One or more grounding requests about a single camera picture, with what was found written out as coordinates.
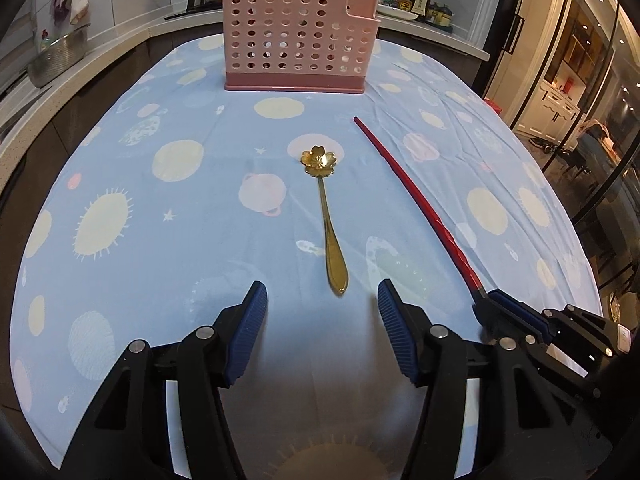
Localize white sideboard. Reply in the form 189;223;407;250
514;84;582;137

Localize beige tall cabinet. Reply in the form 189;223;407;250
480;0;573;126

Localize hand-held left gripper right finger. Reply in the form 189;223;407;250
377;279;621;480

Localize gas stove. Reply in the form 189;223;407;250
164;0;225;22

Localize blue printed tablecloth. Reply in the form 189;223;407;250
10;34;603;480

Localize small seasoning jars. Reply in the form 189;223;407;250
430;2;455;29

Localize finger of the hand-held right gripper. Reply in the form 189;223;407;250
487;289;553;343
472;297;526;345

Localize metal colander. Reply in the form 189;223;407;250
26;22;92;89

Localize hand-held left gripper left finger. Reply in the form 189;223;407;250
62;281;268;480

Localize gold flower spoon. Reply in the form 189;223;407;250
300;145;350;297

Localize pink perforated utensil holder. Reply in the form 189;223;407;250
221;0;380;95

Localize red chopstick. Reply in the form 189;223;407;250
353;116;485;307

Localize white plate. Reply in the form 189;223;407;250
376;4;420;22

